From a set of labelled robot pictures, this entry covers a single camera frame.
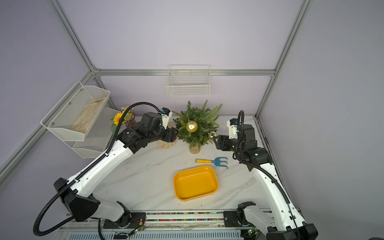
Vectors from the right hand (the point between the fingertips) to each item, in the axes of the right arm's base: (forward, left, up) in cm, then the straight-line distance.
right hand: (220, 141), depth 74 cm
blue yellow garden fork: (+1, -1, -24) cm, 24 cm away
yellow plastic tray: (-12, +14, -26) cm, 31 cm away
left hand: (+4, +25, +3) cm, 25 cm away
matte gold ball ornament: (+2, +14, +9) cm, 17 cm away
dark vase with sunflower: (+18, +52, -1) cm, 55 cm away
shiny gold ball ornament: (+4, +5, 0) cm, 6 cm away
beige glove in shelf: (+9, +72, +6) cm, 73 cm away
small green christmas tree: (+10, +7, +6) cm, 14 cm away
